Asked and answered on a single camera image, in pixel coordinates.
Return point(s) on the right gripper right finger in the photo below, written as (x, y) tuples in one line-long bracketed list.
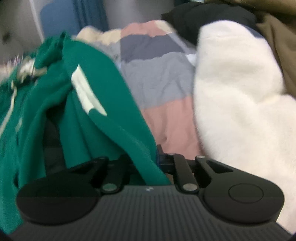
[(190, 176)]

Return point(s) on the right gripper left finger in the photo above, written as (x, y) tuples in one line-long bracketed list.
[(104, 175)]

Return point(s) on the green hooded sweatshirt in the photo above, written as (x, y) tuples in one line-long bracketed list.
[(64, 105)]

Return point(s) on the white fluffy blanket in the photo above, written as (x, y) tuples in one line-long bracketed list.
[(244, 116)]

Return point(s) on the pastel patchwork bed cover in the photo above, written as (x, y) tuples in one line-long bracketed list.
[(158, 67)]

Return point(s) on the dark jacket on bed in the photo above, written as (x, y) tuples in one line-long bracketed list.
[(188, 18)]

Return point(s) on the blue curtain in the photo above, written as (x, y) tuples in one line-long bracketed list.
[(91, 13)]

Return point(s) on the blue chair cushion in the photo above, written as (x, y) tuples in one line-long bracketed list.
[(58, 17)]

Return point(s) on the brown garment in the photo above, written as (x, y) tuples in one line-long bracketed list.
[(277, 37)]

